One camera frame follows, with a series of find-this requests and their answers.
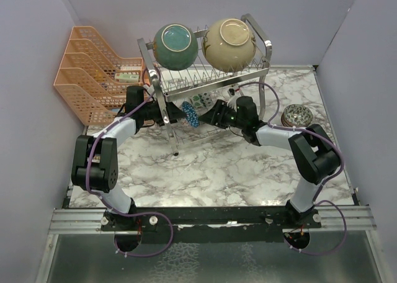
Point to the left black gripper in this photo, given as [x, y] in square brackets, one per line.
[174, 113]

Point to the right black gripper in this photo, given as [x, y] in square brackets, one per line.
[214, 115]

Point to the dark red patterned bowl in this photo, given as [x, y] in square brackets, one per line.
[190, 114]

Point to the steel two-tier dish rack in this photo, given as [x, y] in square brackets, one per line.
[175, 86]

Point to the pink patterned small bowl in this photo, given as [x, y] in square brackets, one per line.
[298, 114]

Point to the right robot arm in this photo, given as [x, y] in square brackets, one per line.
[316, 157]

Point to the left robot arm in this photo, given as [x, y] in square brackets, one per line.
[95, 161]

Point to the blue dotted small bowl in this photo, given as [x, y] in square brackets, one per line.
[206, 99]

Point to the green patterned small bowl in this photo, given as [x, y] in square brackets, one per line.
[196, 101]

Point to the green white box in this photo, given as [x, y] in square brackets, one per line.
[126, 77]

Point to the large teal ceramic bowl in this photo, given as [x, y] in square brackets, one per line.
[175, 47]

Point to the large cream ceramic bowl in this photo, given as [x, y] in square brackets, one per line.
[229, 45]

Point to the orange plastic file organizer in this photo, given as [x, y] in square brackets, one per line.
[85, 78]

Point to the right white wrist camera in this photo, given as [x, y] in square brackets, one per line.
[234, 94]

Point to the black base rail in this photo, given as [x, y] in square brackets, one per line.
[158, 225]

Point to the aluminium frame rail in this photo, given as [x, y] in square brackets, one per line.
[76, 221]

